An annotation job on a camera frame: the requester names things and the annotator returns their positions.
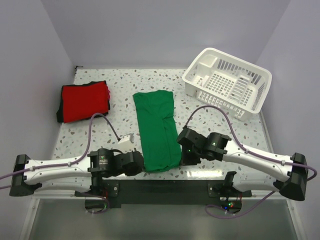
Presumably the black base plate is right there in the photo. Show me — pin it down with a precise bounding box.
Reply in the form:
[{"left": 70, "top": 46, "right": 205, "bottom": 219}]
[{"left": 74, "top": 178, "right": 252, "bottom": 214}]

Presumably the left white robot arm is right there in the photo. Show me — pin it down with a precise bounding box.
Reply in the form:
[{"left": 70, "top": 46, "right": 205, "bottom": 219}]
[{"left": 9, "top": 148, "right": 144, "bottom": 197}]

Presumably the white plastic basket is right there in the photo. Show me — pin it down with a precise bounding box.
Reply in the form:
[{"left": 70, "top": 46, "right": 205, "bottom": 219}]
[{"left": 182, "top": 47, "right": 272, "bottom": 121}]

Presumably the purple cable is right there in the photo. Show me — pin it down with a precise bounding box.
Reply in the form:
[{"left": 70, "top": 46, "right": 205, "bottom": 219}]
[
  {"left": 0, "top": 113, "right": 126, "bottom": 215},
  {"left": 184, "top": 105, "right": 318, "bottom": 221}
]

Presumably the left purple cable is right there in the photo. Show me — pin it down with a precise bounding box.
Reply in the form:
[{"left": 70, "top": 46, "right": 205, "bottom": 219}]
[{"left": 0, "top": 113, "right": 126, "bottom": 215}]

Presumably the aluminium frame rail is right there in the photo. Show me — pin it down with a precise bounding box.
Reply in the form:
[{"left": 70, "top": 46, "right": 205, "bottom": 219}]
[{"left": 33, "top": 190, "right": 293, "bottom": 208}]

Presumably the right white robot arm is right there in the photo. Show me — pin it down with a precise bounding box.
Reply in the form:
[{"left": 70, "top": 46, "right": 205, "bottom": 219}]
[{"left": 177, "top": 127, "right": 308, "bottom": 201}]

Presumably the green t-shirt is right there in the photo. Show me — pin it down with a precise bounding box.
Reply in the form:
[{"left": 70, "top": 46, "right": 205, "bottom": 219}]
[{"left": 133, "top": 90, "right": 182, "bottom": 173}]

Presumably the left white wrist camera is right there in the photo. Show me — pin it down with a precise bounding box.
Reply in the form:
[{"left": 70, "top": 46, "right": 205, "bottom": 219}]
[{"left": 116, "top": 133, "right": 135, "bottom": 152}]

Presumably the red folded t-shirt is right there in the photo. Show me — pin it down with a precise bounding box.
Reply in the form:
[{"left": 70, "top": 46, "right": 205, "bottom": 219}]
[{"left": 61, "top": 81, "right": 110, "bottom": 123}]

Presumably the pink folded t-shirt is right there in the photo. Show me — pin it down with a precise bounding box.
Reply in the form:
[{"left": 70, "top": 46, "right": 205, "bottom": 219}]
[{"left": 106, "top": 86, "right": 110, "bottom": 101}]

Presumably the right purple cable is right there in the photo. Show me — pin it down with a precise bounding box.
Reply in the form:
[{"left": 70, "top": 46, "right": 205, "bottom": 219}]
[{"left": 184, "top": 105, "right": 318, "bottom": 221}]

